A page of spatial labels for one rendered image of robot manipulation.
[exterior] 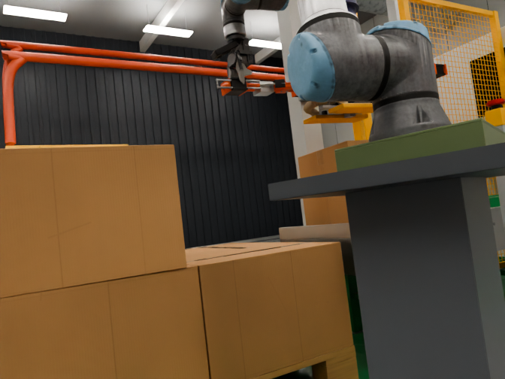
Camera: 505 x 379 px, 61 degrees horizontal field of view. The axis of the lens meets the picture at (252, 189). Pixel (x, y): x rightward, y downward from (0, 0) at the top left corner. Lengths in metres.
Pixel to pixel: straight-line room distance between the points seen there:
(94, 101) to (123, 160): 11.41
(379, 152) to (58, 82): 12.01
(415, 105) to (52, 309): 1.07
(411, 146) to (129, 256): 0.86
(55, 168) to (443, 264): 1.03
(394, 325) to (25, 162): 1.04
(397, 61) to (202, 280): 0.88
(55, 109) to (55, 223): 11.25
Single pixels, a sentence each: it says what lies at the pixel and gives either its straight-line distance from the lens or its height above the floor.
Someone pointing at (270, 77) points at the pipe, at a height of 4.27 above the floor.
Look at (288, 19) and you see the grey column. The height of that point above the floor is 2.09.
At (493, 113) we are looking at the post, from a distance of 2.02.
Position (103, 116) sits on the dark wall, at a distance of 12.70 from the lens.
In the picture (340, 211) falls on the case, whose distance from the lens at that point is 1.89.
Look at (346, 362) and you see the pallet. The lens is 1.79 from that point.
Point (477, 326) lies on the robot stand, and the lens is 0.96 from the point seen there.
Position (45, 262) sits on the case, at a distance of 1.33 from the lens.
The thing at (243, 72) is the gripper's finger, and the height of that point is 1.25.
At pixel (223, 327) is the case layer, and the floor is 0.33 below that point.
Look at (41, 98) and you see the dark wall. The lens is 12.58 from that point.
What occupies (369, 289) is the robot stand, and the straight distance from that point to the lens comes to 1.02.
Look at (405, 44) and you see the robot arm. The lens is 1.07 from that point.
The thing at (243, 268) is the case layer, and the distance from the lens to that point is 1.49.
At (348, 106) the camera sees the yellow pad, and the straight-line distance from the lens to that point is 1.91.
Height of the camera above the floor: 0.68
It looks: 4 degrees up
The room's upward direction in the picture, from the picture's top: 7 degrees counter-clockwise
